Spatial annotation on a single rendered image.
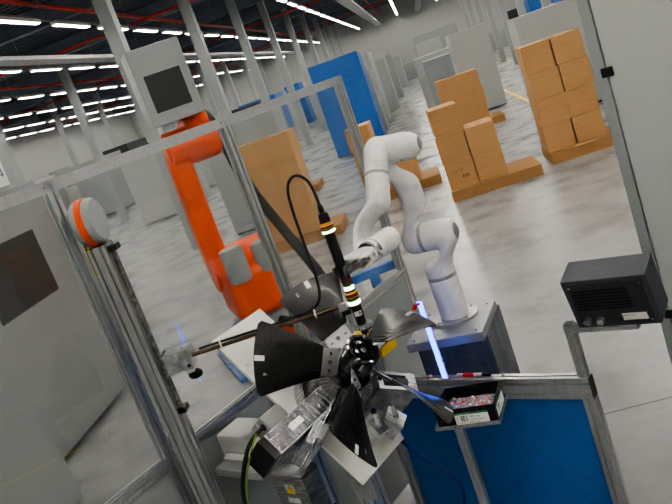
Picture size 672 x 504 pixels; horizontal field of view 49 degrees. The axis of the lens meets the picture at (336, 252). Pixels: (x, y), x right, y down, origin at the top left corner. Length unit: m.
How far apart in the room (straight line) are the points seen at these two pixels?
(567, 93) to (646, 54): 6.74
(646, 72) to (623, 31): 0.21
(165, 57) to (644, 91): 3.80
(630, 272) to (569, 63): 8.13
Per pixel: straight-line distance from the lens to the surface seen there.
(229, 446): 2.83
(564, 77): 10.34
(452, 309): 3.03
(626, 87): 3.73
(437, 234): 2.92
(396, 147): 2.75
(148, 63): 6.15
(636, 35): 3.68
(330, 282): 2.54
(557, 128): 10.40
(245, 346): 2.57
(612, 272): 2.35
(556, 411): 2.73
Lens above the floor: 2.05
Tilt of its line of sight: 13 degrees down
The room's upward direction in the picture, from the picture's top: 20 degrees counter-clockwise
